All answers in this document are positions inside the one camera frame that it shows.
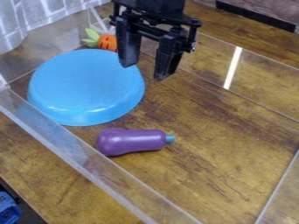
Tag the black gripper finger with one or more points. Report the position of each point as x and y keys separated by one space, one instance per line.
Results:
x=128 y=41
x=169 y=56

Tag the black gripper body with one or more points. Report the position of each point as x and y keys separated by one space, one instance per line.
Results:
x=154 y=19

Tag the orange toy carrot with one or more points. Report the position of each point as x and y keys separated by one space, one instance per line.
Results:
x=102 y=41

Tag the blue upturned bowl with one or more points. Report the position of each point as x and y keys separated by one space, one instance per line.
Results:
x=82 y=88

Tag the purple toy eggplant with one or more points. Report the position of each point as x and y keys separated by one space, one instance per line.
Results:
x=118 y=141

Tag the blue object at corner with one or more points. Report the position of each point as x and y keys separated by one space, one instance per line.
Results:
x=10 y=210

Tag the clear acrylic enclosure wall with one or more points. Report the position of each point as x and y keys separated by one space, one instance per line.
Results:
x=230 y=104

